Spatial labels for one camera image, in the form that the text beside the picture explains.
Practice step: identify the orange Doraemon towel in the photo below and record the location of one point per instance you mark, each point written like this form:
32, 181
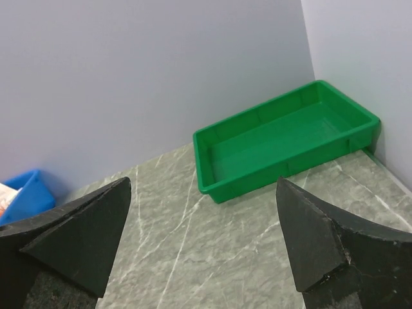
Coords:
7, 195

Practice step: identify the green plastic tray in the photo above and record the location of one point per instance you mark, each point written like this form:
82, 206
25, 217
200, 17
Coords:
284, 136

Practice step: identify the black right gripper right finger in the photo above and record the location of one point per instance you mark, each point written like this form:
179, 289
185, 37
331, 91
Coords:
340, 260

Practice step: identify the blue plastic bin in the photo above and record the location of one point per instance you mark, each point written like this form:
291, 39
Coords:
32, 199

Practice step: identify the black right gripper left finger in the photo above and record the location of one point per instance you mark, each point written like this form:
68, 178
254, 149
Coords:
62, 258

